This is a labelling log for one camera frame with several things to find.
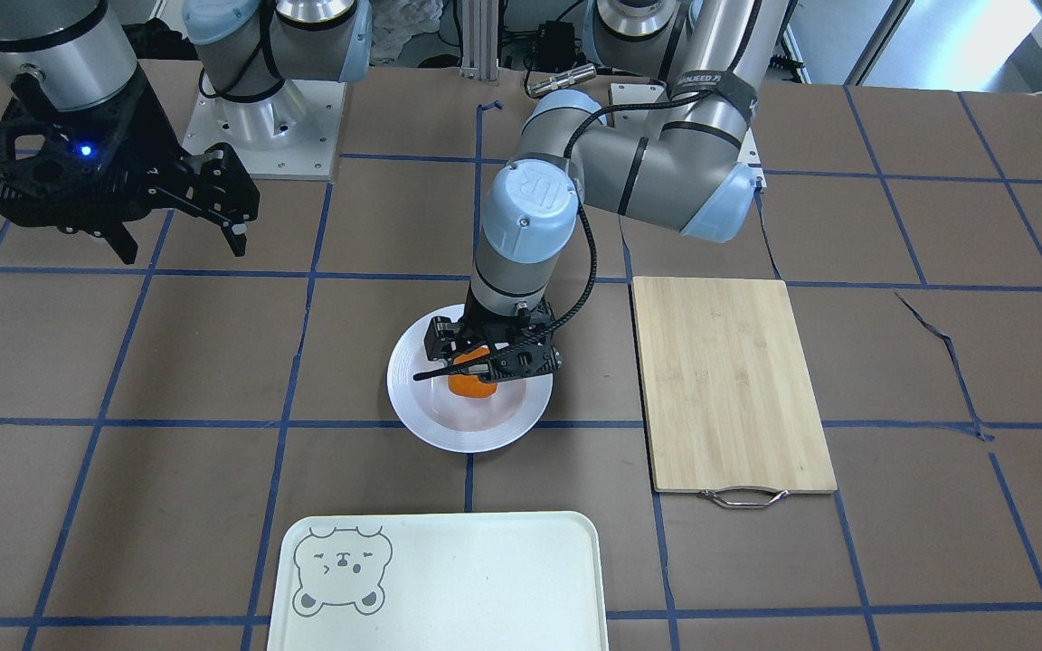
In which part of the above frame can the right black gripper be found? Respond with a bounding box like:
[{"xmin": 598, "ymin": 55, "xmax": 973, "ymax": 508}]
[{"xmin": 0, "ymin": 69, "xmax": 261, "ymax": 265}]

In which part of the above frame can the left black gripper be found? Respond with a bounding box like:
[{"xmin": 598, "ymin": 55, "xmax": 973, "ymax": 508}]
[{"xmin": 412, "ymin": 302, "xmax": 564, "ymax": 381}]

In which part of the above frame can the orange fruit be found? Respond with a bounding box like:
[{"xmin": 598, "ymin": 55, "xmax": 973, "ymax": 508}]
[{"xmin": 447, "ymin": 346, "xmax": 497, "ymax": 399}]

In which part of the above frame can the white ribbed plastic bowl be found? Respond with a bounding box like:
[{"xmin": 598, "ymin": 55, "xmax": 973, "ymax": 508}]
[{"xmin": 384, "ymin": 305, "xmax": 554, "ymax": 453}]

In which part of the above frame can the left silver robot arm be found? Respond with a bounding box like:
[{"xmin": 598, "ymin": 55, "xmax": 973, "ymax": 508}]
[{"xmin": 416, "ymin": 1, "xmax": 787, "ymax": 383}]

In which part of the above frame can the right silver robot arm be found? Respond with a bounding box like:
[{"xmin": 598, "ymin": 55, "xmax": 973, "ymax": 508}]
[{"xmin": 0, "ymin": 1, "xmax": 373, "ymax": 264}]

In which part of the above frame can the cream bear-print tray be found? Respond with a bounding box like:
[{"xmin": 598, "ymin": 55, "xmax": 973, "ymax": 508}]
[{"xmin": 268, "ymin": 511, "xmax": 609, "ymax": 650}]

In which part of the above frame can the bamboo cutting board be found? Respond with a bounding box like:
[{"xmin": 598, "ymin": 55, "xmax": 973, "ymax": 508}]
[{"xmin": 631, "ymin": 276, "xmax": 837, "ymax": 494}]

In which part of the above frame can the black power adapter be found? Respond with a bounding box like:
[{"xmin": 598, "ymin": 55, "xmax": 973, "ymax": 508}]
[{"xmin": 534, "ymin": 21, "xmax": 576, "ymax": 71}]

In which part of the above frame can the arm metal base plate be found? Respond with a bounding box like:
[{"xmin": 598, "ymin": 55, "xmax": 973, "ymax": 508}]
[{"xmin": 182, "ymin": 80, "xmax": 350, "ymax": 181}]

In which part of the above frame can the aluminium frame post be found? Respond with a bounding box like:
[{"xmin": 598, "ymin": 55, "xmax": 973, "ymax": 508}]
[{"xmin": 460, "ymin": 0, "xmax": 500, "ymax": 85}]

